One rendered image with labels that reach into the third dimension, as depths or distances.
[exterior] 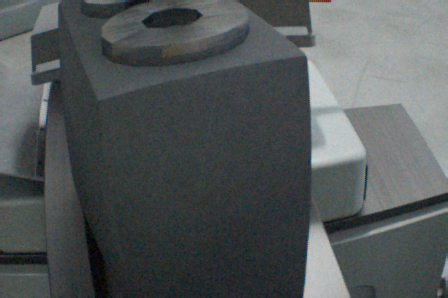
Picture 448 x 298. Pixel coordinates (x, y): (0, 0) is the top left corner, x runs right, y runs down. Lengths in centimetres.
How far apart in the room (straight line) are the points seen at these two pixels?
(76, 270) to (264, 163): 20
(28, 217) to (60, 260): 31
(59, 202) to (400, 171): 54
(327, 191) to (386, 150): 20
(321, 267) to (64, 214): 22
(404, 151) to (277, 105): 68
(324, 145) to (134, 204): 52
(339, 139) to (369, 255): 17
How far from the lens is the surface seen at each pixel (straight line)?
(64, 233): 65
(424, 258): 108
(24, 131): 96
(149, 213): 46
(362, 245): 100
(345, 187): 95
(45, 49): 92
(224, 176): 46
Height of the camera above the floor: 129
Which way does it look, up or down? 31 degrees down
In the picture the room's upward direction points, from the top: 4 degrees counter-clockwise
